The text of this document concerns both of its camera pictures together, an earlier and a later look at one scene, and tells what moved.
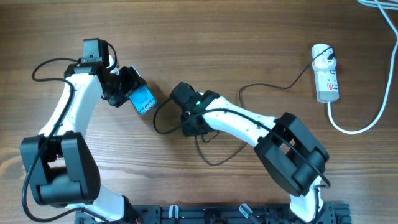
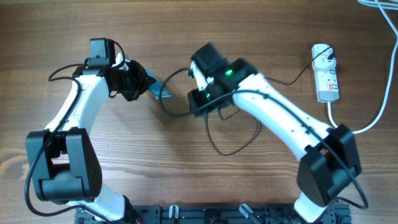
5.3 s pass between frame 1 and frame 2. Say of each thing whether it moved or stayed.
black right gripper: moved
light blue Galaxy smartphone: moved
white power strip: stayed
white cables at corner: stayed
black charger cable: moved
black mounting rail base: stayed
